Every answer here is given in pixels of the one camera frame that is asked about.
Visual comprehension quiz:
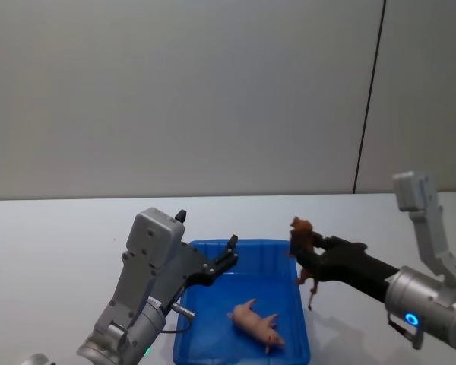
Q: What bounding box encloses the blue plastic tray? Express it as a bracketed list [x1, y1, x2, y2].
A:
[172, 238, 312, 365]

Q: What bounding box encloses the brown toy animal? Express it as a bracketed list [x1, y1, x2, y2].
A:
[286, 216, 322, 312]

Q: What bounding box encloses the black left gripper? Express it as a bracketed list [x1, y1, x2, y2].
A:
[150, 208, 240, 314]

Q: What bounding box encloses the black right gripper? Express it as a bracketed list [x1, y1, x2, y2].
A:
[296, 232, 400, 303]

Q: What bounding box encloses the pink toy pig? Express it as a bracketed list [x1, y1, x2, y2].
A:
[227, 298, 287, 354]

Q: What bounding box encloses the thin cable with silver plug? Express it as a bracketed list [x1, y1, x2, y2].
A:
[160, 302, 197, 335]

